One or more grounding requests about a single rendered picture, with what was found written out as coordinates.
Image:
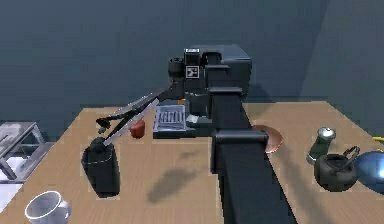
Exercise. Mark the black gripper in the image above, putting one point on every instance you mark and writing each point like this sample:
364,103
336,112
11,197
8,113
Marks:
176,71

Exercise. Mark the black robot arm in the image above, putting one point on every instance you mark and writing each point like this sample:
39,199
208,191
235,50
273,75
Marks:
240,173

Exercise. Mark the small red cup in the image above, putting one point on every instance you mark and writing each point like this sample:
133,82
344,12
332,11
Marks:
138,129

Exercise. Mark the black cylindrical cup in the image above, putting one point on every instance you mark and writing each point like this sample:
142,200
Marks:
101,170

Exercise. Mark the dark grey coffee machine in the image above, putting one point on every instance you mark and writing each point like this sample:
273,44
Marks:
238,70

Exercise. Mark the grey metal chair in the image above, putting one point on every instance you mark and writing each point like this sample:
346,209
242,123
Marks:
20,146

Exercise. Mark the white mug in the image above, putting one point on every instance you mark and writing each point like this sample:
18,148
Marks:
46,210

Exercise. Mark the copper brown plate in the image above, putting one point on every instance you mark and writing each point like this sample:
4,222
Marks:
274,139

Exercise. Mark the grey shaker with silver cap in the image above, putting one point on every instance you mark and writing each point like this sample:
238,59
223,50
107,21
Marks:
321,143

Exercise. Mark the black kettle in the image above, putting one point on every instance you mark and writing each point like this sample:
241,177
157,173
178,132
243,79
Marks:
335,173

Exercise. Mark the blue bowl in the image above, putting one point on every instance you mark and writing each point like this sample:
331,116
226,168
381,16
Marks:
371,171

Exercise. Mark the small yellow object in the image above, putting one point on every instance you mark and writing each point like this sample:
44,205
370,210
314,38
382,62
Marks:
379,138

